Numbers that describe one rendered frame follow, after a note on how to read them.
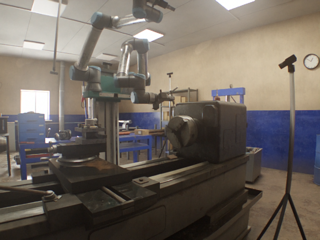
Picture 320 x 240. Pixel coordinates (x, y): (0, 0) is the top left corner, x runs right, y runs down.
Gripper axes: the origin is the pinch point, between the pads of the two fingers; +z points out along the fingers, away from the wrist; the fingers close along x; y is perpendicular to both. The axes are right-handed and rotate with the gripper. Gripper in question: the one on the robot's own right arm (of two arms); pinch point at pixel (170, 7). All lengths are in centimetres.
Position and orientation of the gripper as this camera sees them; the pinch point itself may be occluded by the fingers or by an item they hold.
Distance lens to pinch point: 158.6
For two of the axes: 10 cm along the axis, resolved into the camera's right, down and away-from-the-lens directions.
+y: -4.4, 7.4, 5.1
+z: 7.4, -0.2, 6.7
